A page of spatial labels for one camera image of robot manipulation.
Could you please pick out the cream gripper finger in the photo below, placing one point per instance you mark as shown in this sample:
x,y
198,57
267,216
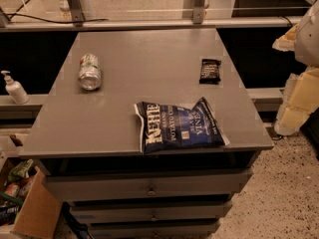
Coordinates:
x,y
300,100
287,41

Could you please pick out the black rxbar chocolate bar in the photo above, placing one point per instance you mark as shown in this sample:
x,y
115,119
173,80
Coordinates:
x,y
210,71

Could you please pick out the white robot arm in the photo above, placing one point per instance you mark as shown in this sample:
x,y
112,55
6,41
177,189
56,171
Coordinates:
x,y
306,49

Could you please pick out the silver green 7up can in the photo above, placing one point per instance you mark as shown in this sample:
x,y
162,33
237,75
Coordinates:
x,y
89,73

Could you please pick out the blue kettle chips bag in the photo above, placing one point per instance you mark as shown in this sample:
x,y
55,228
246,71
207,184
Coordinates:
x,y
166,127

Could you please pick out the grey drawer cabinet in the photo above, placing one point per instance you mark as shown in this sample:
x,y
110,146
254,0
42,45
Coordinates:
x,y
80,133

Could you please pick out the grey middle drawer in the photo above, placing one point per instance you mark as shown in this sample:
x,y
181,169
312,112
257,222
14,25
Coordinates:
x,y
176,211

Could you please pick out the grey drawer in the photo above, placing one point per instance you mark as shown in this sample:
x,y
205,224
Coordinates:
x,y
147,185
176,211
154,230

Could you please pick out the grey bottom drawer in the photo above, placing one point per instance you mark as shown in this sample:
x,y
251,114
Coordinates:
x,y
154,230

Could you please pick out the grey top drawer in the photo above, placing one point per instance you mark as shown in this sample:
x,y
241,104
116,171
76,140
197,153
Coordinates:
x,y
147,185

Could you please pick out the white pump sanitizer bottle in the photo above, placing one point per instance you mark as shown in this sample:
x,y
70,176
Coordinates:
x,y
15,89

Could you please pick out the green snack bag in box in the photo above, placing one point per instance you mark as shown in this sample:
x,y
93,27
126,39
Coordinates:
x,y
20,171

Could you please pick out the brown cardboard box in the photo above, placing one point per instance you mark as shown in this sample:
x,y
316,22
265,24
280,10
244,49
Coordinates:
x,y
38,216

